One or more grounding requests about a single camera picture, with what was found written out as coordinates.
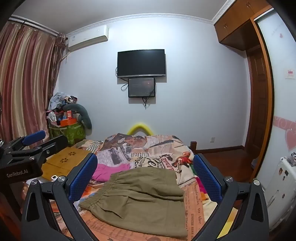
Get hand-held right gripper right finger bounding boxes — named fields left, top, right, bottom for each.
left=192, top=153, right=270, bottom=241

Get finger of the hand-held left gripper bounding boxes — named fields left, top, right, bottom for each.
left=14, top=135, right=69, bottom=163
left=3, top=130, right=46, bottom=154

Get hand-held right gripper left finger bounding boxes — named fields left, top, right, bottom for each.
left=22, top=153, right=98, bottom=241

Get olive green pants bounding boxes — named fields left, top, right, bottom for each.
left=79, top=167, right=188, bottom=237

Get green storage bag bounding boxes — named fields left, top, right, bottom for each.
left=48, top=120, right=86, bottom=145

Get pink folded garment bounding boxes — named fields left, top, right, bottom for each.
left=91, top=163, right=132, bottom=182

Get grey plush pillow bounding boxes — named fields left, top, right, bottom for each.
left=61, top=103, right=92, bottom=130

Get pile of clothes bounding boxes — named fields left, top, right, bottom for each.
left=48, top=92, right=79, bottom=112

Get printed blanket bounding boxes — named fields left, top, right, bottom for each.
left=23, top=133, right=232, bottom=241

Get striped curtain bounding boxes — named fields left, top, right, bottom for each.
left=0, top=20, right=67, bottom=149

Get white cabinet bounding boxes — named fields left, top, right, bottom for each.
left=264, top=152, right=296, bottom=230

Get yellow foam arch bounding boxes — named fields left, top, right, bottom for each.
left=127, top=122, right=154, bottom=135

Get white air conditioner pipe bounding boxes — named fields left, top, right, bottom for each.
left=62, top=50, right=71, bottom=66

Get white air conditioner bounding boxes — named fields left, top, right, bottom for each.
left=66, top=25, right=109, bottom=52

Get wooden overhead cabinet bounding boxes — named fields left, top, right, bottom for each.
left=214, top=0, right=273, bottom=51

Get pink heart wall decal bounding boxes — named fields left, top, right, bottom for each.
left=284, top=128, right=296, bottom=151

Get wooden door frame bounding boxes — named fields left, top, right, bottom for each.
left=250, top=19, right=274, bottom=183

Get small black wall monitor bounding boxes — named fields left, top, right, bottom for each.
left=128, top=77, right=155, bottom=98

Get white curtain rail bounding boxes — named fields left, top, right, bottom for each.
left=9, top=14, right=58, bottom=36

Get black wall television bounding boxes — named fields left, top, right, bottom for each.
left=117, top=49, right=167, bottom=78

